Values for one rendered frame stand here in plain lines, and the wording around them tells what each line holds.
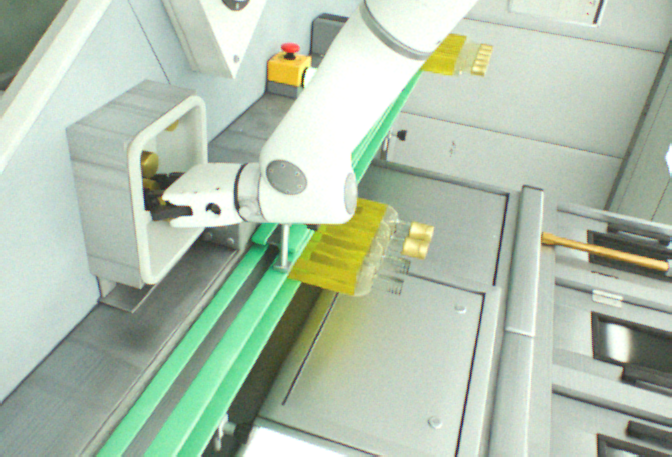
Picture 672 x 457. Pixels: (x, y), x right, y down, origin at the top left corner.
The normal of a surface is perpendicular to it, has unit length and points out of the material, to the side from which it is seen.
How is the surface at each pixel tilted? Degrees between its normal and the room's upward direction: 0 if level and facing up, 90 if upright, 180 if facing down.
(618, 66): 90
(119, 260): 90
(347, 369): 90
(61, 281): 0
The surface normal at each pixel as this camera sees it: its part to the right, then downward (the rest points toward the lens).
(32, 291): 0.95, 0.24
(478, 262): 0.08, -0.83
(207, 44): -0.31, 0.85
